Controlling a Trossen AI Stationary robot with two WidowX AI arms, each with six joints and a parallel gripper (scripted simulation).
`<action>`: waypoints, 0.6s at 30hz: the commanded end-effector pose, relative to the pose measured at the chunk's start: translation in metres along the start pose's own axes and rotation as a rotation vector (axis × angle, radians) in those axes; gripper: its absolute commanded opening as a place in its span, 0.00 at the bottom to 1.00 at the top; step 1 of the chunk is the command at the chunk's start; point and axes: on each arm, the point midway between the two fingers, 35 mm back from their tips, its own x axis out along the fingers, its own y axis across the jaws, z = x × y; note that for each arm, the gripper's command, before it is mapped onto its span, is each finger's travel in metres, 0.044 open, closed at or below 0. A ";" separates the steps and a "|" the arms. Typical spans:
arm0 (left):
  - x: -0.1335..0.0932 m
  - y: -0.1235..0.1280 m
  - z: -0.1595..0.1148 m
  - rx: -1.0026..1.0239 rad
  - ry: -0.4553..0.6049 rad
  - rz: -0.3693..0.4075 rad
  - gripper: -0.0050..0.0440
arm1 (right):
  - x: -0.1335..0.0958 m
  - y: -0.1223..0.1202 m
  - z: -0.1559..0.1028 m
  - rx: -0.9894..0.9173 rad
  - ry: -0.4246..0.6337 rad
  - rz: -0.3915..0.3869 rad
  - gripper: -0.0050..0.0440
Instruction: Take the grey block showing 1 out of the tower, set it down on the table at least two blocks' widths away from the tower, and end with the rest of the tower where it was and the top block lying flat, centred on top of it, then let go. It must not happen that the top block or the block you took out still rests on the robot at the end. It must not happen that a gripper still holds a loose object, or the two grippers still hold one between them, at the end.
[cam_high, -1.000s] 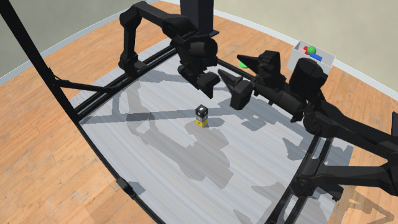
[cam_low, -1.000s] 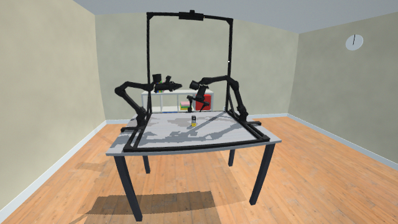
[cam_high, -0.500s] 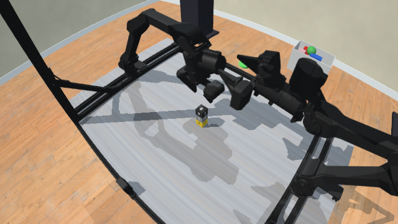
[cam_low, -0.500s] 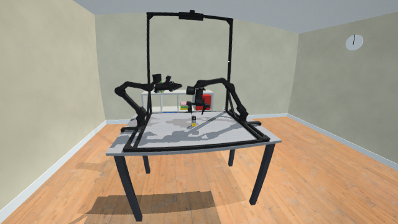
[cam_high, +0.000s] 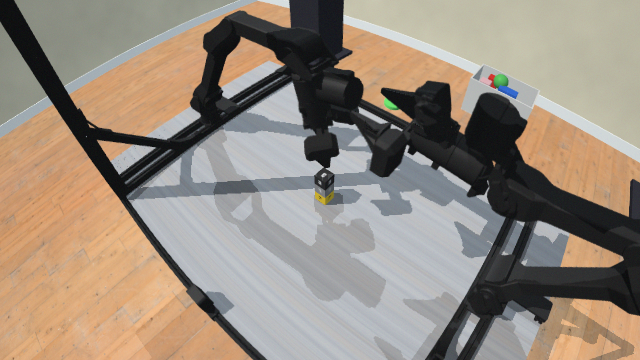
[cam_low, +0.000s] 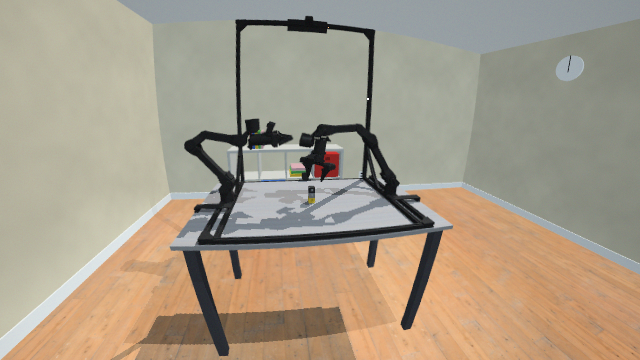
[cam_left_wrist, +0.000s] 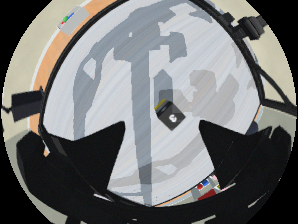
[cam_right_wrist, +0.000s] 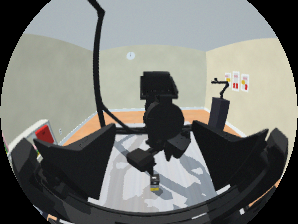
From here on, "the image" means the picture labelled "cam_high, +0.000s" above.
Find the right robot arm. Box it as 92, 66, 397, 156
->
412, 81, 640, 322

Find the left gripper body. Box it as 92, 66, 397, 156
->
297, 99, 339, 161

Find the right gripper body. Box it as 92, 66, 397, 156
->
369, 118, 464, 177

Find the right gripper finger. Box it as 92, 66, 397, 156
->
381, 87, 416, 120
350, 111, 392, 152

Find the yellow block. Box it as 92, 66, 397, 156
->
315, 190, 334, 205

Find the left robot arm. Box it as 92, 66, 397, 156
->
190, 10, 364, 128

